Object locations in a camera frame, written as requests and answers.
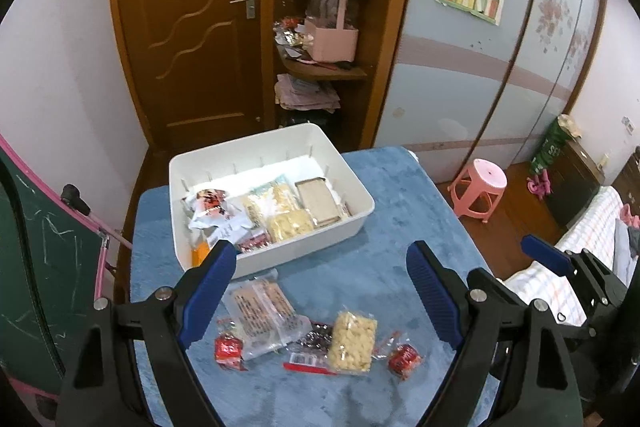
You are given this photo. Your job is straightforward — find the white plastic storage bin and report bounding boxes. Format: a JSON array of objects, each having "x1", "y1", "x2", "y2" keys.
[{"x1": 168, "y1": 124, "x2": 375, "y2": 277}]

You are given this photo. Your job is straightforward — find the cream powder pouch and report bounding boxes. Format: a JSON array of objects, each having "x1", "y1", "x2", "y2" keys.
[{"x1": 241, "y1": 176, "x2": 302, "y2": 227}]

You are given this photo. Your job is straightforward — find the pink toy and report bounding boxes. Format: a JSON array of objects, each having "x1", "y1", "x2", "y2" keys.
[{"x1": 526, "y1": 169, "x2": 551, "y2": 200}]

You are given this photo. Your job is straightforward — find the clear pack peanut puffs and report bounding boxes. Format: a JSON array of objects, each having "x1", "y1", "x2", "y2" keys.
[{"x1": 326, "y1": 310, "x2": 378, "y2": 375}]

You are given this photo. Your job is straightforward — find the dark crinkled snack packet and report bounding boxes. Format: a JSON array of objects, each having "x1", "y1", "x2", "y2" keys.
[{"x1": 294, "y1": 321, "x2": 333, "y2": 355}]

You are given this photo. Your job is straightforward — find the wooden corner shelf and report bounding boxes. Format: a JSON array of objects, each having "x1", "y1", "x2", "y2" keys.
[{"x1": 265, "y1": 0, "x2": 407, "y2": 152}]

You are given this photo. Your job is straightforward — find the dark wooden cabinet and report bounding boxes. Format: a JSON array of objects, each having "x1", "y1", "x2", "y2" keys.
[{"x1": 544, "y1": 141, "x2": 604, "y2": 229}]

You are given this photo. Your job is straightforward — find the clear bag brown bread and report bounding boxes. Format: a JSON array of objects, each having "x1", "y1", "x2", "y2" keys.
[{"x1": 221, "y1": 269, "x2": 311, "y2": 361}]

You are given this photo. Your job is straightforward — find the pink basket with handle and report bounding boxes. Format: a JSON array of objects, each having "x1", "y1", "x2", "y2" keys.
[{"x1": 305, "y1": 0, "x2": 359, "y2": 63}]

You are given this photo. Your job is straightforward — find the white orange wrapper bar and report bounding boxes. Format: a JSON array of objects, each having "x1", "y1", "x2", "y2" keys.
[{"x1": 191, "y1": 229, "x2": 213, "y2": 268}]

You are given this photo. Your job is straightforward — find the folded cloth stack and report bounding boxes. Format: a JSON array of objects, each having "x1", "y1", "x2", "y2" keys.
[{"x1": 274, "y1": 74, "x2": 341, "y2": 113}]

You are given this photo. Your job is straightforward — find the small dark red packet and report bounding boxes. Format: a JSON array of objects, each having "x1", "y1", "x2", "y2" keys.
[{"x1": 282, "y1": 352, "x2": 337, "y2": 376}]

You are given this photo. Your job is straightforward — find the white striped bedding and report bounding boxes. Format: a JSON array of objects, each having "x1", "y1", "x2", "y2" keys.
[{"x1": 502, "y1": 183, "x2": 640, "y2": 327}]

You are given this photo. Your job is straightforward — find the blue foil snack packet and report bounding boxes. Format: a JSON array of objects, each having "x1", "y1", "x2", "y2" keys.
[{"x1": 235, "y1": 229, "x2": 271, "y2": 254}]

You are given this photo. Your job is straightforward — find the green bag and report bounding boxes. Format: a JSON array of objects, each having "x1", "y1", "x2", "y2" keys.
[{"x1": 529, "y1": 114, "x2": 573, "y2": 174}]

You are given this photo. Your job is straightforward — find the small red snack packet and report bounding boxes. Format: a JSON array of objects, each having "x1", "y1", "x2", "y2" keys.
[{"x1": 373, "y1": 331, "x2": 423, "y2": 381}]

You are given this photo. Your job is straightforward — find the clear bag puffed chunks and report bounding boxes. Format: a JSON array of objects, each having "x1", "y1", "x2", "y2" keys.
[{"x1": 267, "y1": 209, "x2": 316, "y2": 243}]

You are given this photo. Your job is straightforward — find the red white snack packet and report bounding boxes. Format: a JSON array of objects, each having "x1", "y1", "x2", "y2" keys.
[{"x1": 182, "y1": 188, "x2": 253, "y2": 243}]

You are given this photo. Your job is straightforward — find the brown wooden door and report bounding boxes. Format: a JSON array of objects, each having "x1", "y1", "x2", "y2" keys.
[{"x1": 110, "y1": 0, "x2": 273, "y2": 152}]

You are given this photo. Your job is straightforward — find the red clear candy packet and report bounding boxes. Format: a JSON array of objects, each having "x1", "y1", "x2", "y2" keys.
[{"x1": 214, "y1": 317, "x2": 246, "y2": 372}]

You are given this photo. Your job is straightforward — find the blue plush table cover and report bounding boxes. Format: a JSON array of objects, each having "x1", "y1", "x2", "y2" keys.
[{"x1": 128, "y1": 146, "x2": 501, "y2": 427}]

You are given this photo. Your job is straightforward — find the green chalkboard pink frame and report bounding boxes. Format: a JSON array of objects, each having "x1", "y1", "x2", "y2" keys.
[{"x1": 1, "y1": 141, "x2": 107, "y2": 395}]

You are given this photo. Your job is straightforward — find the pink plastic stool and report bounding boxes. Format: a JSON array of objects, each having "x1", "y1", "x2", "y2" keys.
[{"x1": 447, "y1": 158, "x2": 508, "y2": 223}]

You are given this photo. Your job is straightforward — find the brown paper snack bar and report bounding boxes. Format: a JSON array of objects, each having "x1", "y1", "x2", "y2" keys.
[{"x1": 295, "y1": 178, "x2": 343, "y2": 228}]

